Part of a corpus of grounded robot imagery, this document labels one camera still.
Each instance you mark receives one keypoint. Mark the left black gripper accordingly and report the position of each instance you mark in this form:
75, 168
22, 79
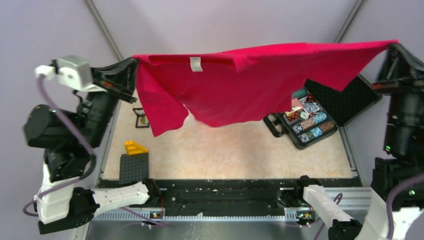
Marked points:
119, 77

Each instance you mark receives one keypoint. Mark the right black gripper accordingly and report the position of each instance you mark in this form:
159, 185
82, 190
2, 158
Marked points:
403, 71

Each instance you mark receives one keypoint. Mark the red t-shirt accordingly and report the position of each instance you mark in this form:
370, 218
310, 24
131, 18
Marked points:
242, 85

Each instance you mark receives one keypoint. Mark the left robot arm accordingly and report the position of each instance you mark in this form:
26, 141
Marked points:
69, 140

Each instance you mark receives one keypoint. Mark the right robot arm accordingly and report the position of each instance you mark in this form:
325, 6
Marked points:
397, 188

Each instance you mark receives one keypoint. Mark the small black framed box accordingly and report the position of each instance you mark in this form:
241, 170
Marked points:
141, 118

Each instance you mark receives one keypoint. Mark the yellow wedge block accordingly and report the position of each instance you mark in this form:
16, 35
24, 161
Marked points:
134, 148

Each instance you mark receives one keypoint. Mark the dark grey studded baseplate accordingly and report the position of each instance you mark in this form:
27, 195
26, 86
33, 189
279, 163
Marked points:
133, 168

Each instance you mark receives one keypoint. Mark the black case with chips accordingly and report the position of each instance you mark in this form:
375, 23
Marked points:
321, 112

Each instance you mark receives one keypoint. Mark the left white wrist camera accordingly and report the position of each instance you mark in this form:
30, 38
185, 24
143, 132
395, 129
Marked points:
71, 71

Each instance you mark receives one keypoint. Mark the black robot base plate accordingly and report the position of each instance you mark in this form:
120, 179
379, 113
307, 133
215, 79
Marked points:
225, 198

